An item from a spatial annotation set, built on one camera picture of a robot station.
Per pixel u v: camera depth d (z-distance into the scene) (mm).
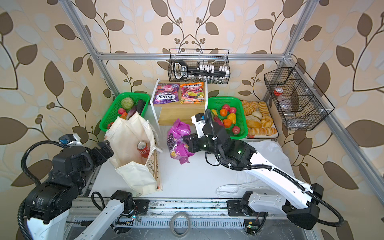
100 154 509
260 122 1046
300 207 386
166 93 771
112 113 1077
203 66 811
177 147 605
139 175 676
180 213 743
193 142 566
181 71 844
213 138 429
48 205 334
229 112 1118
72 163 389
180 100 749
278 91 806
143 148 845
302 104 724
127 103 1116
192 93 769
